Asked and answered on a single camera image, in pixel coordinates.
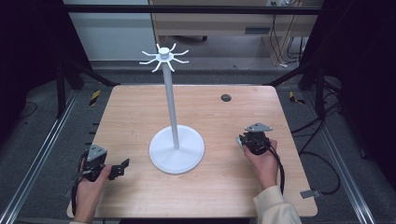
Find aluminium floor rail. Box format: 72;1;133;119
302;91;378;224
0;89;79;224

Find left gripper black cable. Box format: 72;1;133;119
71;150;89;217

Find hanging black desk cables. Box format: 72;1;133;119
268;13;308;68

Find wooden desk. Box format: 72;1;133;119
148;0;323;67

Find person's right hand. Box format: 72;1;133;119
242;139;279;183

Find black metal stand strut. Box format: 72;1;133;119
263;60;327;119
55;59;121;119

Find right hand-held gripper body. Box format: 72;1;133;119
238;121;275;156

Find black floor cable bundle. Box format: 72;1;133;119
290;92;343;138

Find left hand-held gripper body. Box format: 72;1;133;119
80;143;108;183

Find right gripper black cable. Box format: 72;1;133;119
263;143;286;196

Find person's left hand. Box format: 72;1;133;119
75;163;113;203

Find yellow black tape strip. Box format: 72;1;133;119
89;90;103;106
288;91;306;105

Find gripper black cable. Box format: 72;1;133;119
263;143;286;196
71;150;89;217

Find white hook stand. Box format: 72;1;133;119
138;42;206;175

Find grey metal bracket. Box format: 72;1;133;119
300;189;323;200

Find black frame crossbar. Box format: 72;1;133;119
61;4;324;16

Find black floor cable loop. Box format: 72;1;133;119
298;150;342;196

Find white cabinet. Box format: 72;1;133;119
63;0;157;62

